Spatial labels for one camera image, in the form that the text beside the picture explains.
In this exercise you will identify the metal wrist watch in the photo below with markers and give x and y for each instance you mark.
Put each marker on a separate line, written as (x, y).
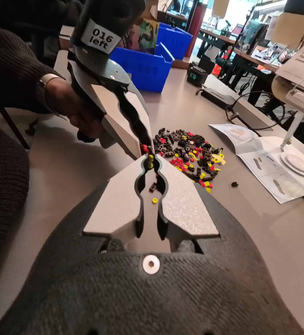
(48, 78)

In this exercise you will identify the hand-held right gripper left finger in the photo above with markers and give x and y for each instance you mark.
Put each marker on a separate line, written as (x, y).
(112, 206)

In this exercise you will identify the white paper sheet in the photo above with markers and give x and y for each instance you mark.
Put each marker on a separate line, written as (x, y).
(259, 159)

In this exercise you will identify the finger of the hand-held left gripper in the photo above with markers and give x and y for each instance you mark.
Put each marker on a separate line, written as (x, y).
(141, 112)
(115, 112)

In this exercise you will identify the red pillar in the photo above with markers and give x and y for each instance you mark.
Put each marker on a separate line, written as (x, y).
(195, 28)

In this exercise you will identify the small black lego plate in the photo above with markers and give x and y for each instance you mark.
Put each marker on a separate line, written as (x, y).
(153, 186)

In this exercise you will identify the yellow black lego assembly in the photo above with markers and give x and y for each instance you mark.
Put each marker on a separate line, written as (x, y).
(148, 157)

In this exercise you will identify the person's left hand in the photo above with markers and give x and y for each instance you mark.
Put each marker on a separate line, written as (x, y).
(68, 104)

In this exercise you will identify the person's left forearm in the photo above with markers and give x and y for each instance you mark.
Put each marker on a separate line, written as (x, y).
(13, 70)

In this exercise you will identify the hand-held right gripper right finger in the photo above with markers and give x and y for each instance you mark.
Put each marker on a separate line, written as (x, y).
(188, 206)

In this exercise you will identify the pile of loose lego pieces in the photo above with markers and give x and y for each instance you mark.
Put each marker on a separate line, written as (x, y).
(188, 154)

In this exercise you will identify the small black lego clip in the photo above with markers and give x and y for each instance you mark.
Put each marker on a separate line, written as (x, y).
(234, 184)

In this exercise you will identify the cluttered wooden desk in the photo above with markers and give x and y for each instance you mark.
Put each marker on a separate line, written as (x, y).
(246, 49)

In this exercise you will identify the printed cardboard box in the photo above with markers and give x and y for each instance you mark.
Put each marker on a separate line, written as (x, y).
(144, 34)

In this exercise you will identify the flat black box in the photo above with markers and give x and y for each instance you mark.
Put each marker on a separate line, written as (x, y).
(217, 96)

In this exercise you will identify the black device with green light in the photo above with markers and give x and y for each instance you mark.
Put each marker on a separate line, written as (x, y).
(197, 74)

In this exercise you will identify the blue plastic bin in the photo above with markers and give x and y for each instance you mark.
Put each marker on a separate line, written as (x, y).
(175, 39)
(144, 68)

